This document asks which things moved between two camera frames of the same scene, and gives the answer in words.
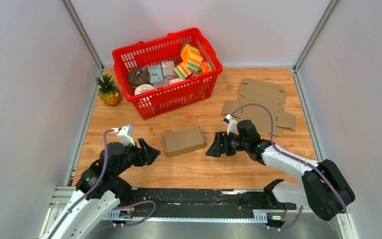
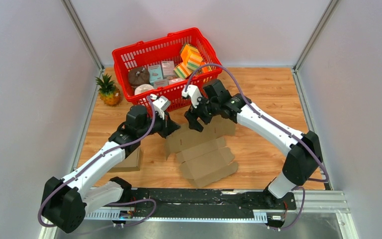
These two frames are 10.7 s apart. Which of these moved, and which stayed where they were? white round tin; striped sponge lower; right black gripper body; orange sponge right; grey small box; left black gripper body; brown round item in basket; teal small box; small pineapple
Moved: left black gripper body; right black gripper body
Stayed: brown round item in basket; small pineapple; orange sponge right; white round tin; teal small box; striped sponge lower; grey small box
